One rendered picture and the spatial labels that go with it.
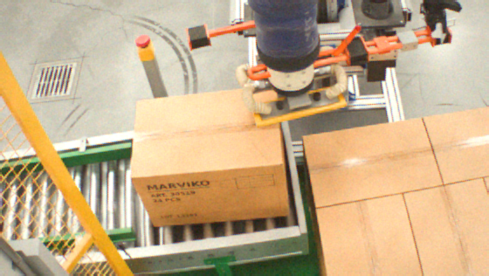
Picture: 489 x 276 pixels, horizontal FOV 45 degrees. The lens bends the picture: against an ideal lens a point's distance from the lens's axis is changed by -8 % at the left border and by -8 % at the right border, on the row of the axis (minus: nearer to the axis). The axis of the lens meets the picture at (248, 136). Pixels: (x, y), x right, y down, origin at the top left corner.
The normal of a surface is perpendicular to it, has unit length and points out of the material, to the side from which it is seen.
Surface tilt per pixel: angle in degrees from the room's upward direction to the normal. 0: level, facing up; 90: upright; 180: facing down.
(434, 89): 0
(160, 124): 0
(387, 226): 0
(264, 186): 90
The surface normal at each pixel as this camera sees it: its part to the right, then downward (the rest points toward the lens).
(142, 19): -0.11, -0.60
